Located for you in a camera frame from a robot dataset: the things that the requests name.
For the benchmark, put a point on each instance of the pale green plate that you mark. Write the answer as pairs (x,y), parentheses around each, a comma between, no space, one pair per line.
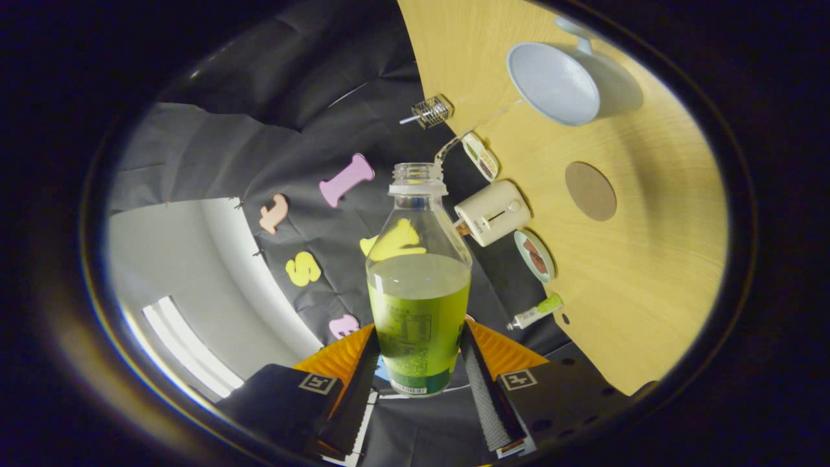
(550,267)

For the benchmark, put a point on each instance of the clear juice bottle green label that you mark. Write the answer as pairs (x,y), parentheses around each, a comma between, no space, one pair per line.
(418,318)

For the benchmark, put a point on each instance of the black backdrop cloth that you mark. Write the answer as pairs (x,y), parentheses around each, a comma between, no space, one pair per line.
(259,143)

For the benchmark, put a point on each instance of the white cup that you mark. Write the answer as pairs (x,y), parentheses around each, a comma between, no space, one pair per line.
(551,84)

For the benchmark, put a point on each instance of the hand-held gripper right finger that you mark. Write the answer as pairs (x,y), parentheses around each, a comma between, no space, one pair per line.
(489,402)

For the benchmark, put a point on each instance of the white straw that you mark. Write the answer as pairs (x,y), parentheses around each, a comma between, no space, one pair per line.
(408,119)

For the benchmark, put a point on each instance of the wooden table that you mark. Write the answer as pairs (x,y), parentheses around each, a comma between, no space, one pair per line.
(648,272)

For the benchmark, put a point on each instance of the white toaster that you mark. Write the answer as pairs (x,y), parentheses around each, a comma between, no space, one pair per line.
(493,214)

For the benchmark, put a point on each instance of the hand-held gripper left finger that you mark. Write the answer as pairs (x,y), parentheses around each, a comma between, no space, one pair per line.
(350,402)

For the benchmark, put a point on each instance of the white divided tray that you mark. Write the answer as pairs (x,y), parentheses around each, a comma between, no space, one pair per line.
(480,159)

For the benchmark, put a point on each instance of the round brown coaster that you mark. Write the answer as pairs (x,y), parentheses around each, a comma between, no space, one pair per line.
(590,191)

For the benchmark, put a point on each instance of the ceiling light panel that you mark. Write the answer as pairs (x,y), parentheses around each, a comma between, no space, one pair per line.
(188,350)

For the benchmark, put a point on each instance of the small white green bottle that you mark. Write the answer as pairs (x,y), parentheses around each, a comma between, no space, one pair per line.
(535,314)

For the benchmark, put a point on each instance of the toast slice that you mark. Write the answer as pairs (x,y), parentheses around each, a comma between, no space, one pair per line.
(462,228)

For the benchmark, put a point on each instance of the brown bread slice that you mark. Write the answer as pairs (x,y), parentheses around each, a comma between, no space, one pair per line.
(530,246)
(537,263)

